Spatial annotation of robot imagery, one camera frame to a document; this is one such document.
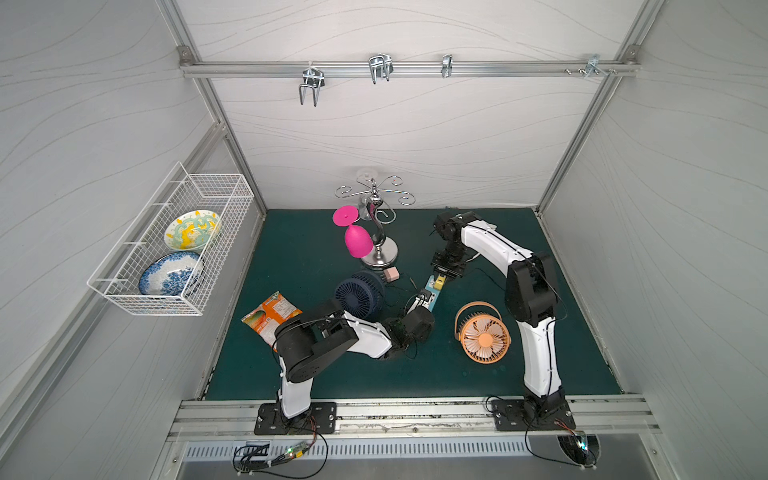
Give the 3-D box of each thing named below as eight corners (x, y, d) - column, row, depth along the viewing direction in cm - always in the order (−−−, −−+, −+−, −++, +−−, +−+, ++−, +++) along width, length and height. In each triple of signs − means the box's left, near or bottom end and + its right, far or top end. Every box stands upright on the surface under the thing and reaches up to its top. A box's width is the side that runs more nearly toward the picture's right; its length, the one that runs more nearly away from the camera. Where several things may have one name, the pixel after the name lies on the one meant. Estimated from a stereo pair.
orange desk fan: (459, 366, 82) (466, 355, 75) (452, 315, 92) (457, 300, 85) (504, 366, 82) (515, 355, 75) (492, 315, 92) (500, 300, 85)
